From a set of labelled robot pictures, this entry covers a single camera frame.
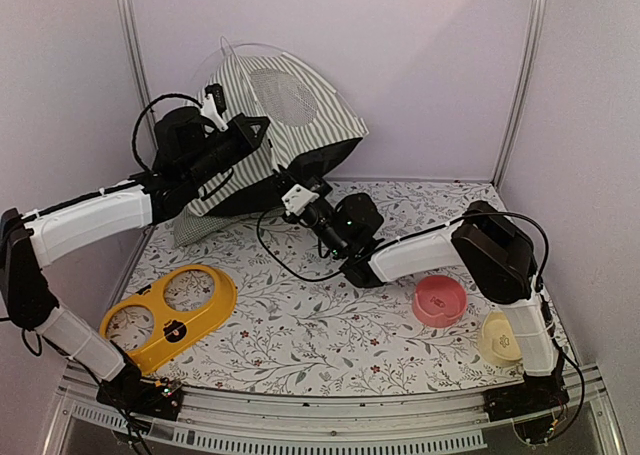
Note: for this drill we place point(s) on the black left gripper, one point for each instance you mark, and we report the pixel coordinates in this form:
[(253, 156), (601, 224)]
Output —
[(246, 138)]

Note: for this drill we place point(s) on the green striped pet tent fabric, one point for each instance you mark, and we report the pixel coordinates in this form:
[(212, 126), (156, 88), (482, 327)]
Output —
[(312, 127)]

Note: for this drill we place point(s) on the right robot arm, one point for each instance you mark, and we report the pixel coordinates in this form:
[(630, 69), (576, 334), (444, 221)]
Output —
[(497, 254)]

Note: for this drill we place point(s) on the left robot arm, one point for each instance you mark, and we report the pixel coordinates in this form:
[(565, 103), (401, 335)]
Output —
[(32, 242)]

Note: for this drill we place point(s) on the pink pet bowl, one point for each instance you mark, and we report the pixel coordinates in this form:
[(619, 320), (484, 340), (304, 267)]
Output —
[(439, 301)]

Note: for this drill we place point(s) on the cream pet bowl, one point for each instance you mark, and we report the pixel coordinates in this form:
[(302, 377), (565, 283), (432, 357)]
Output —
[(496, 342)]

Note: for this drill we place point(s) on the green checkered cushion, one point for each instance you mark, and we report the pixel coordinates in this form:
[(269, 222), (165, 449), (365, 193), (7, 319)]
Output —
[(189, 229)]

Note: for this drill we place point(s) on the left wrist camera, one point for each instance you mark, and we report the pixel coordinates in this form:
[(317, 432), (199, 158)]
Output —
[(214, 106)]

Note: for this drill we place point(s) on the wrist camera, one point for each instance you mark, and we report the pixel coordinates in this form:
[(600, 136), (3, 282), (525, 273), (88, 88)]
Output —
[(214, 106), (297, 195)]

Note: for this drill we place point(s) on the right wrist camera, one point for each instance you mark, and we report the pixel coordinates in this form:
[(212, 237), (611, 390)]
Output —
[(297, 195)]

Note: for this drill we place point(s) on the left aluminium corner post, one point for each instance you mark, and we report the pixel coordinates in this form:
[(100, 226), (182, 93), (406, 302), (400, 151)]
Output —
[(133, 49)]

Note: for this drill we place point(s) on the aluminium corner post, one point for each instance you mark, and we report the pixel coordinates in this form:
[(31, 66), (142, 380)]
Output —
[(133, 49), (532, 39)]

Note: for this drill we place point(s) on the front aluminium rail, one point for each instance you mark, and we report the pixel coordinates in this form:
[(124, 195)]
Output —
[(452, 422)]

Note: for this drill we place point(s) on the right aluminium corner post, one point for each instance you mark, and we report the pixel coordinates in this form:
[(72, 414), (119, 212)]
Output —
[(532, 39)]

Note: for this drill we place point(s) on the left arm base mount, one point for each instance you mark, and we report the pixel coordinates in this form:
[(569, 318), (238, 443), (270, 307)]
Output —
[(130, 392)]

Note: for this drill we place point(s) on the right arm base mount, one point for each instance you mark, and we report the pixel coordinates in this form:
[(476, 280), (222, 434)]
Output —
[(533, 395)]

